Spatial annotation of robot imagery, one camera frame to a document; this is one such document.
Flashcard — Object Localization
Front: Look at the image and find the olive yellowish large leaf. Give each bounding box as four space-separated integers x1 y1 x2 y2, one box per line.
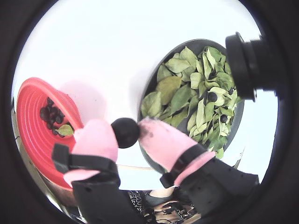
155 76 182 105

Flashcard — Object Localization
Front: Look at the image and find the dark green long leaf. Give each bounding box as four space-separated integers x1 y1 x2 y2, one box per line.
170 84 192 115

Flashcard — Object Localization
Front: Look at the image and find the pink padded gripper finger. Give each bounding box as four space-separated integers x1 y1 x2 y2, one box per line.
138 118 261 218
51 119 146 224

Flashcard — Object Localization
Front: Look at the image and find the heap of green leaves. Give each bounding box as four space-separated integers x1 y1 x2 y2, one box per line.
141 46 242 159

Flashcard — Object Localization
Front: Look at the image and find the red ribbed plastic cup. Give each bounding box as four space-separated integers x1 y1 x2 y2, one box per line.
16 77 85 192

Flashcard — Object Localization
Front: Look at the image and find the thin pale wooden strip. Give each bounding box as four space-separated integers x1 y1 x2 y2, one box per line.
116 163 156 172

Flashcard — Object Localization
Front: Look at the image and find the small green leaf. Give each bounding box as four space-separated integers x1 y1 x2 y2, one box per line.
55 124 75 137

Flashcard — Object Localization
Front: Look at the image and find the dark grey round bowl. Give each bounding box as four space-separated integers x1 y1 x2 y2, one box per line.
137 38 245 175

